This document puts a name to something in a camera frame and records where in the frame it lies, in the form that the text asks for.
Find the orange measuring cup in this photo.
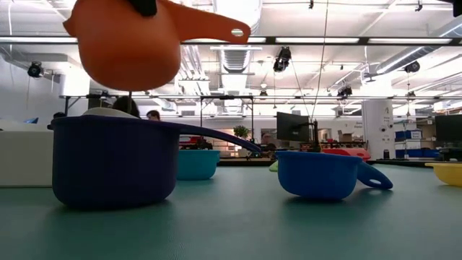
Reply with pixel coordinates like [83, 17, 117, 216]
[63, 0, 252, 92]

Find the dark purple measuring cup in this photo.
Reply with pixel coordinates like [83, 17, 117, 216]
[46, 115, 261, 209]

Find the teal measuring cup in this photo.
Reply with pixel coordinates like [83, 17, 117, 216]
[175, 149, 221, 181]

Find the blue measuring cup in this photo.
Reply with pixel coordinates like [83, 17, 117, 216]
[275, 151, 393, 201]

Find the red measuring cup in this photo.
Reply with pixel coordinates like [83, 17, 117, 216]
[321, 147, 372, 163]

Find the yellow measuring cup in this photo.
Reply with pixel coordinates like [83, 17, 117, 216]
[424, 162, 462, 187]

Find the red tool cart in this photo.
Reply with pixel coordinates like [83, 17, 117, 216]
[179, 136, 203, 150]

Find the small background potted plant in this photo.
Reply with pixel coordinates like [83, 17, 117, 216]
[233, 125, 250, 140]

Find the black computer monitor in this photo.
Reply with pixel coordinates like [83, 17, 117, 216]
[435, 114, 462, 145]
[276, 111, 312, 142]

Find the brown cardboard box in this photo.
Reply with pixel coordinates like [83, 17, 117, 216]
[337, 129, 357, 143]

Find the blue storage bin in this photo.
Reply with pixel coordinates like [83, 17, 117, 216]
[395, 129, 423, 141]
[395, 148, 440, 159]

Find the silver ventilation duct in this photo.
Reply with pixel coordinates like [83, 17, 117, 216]
[212, 0, 263, 73]

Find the black metal frame stand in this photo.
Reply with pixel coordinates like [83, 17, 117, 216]
[200, 95, 255, 140]

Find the long ceiling light rail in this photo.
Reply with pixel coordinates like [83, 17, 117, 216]
[0, 35, 462, 46]

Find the black table edge frame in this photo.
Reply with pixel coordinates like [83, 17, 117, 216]
[217, 157, 462, 168]

